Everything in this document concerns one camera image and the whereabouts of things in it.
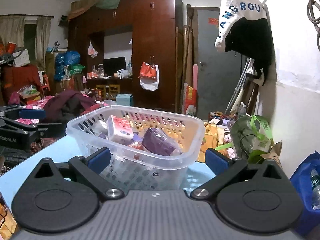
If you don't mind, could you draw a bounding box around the pile of dark clothes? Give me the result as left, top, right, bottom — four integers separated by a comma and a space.
40, 90, 96, 124

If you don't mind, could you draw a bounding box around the white hoodie with blue letters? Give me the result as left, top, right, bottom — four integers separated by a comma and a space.
215, 0, 267, 52

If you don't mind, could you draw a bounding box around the coiled grey cable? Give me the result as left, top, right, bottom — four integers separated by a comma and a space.
306, 0, 320, 52

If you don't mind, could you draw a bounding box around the beige window curtain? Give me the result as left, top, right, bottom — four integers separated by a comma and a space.
35, 16, 52, 71

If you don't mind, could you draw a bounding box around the blue fabric bag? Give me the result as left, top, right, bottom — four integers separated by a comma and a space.
290, 152, 319, 236

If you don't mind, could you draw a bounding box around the blue plastic bags pile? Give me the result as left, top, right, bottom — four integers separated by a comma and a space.
54, 50, 80, 82

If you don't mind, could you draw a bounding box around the teal small box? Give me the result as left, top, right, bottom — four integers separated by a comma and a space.
116, 94, 133, 106

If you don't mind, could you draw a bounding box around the white pink box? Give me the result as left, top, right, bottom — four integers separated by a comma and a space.
106, 115, 134, 145

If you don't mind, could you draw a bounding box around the black hanging garment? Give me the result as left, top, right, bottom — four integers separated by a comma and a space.
225, 17, 273, 79

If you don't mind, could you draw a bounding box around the black monitor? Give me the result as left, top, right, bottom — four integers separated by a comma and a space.
103, 57, 126, 76

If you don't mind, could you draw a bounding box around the white plastic lattice basket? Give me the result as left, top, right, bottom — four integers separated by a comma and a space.
66, 105, 205, 192

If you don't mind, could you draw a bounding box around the dark purple box in bag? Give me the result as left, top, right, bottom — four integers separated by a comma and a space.
142, 128, 183, 157

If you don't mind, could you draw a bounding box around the green and white plastic bag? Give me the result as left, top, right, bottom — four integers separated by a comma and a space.
216, 114, 282, 166

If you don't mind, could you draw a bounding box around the dark red wooden wardrobe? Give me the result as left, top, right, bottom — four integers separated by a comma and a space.
68, 0, 183, 112

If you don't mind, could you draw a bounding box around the grey metal door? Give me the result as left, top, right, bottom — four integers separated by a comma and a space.
193, 7, 245, 120

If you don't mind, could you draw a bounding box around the orange and white hanging bag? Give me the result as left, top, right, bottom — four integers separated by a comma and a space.
139, 62, 159, 92

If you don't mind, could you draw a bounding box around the red packets bag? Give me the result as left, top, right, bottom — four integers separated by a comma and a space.
129, 141, 148, 152

